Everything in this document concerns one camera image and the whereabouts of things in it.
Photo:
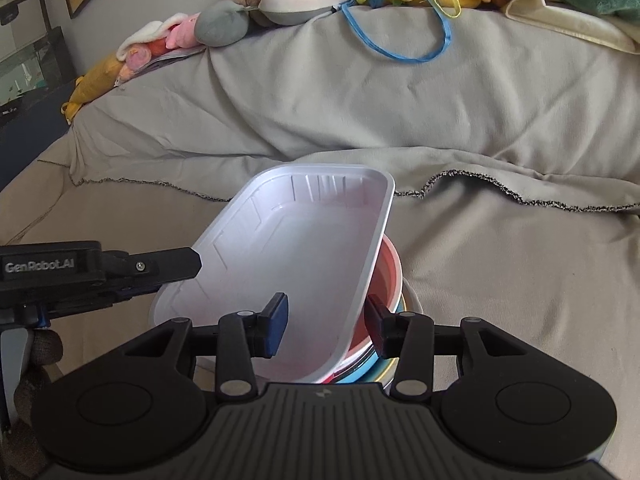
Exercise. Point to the yellow plush toy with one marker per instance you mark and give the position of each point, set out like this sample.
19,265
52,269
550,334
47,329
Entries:
95,82

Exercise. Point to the white bowl with gold rim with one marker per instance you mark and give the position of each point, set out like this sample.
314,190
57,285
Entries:
388,366

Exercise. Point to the white printed paper bowl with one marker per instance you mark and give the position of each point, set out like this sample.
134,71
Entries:
390,270

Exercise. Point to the red and white plastic tray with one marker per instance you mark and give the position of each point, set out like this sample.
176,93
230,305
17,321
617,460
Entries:
300,235

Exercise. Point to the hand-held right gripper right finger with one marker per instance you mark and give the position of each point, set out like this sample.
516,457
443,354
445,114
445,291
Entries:
374,322

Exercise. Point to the dark glass cabinet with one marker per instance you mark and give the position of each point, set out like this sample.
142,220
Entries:
30,60

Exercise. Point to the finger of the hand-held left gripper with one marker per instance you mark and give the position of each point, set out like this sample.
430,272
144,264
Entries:
160,262

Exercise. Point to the blue enamel bowl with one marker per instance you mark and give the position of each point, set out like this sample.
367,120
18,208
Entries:
360,375

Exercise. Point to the person's left hand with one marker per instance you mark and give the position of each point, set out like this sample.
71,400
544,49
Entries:
45,347

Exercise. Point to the pink plush toy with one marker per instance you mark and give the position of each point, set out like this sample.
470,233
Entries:
177,32

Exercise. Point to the cream cloth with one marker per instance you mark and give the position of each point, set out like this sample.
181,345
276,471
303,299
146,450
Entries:
560,15

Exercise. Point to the grey plush toy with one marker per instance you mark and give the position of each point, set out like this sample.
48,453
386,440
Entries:
220,22

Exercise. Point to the beige sofa cover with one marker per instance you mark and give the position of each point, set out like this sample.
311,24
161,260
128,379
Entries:
450,125

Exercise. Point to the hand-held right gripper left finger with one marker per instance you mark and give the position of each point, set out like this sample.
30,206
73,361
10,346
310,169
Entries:
279,321

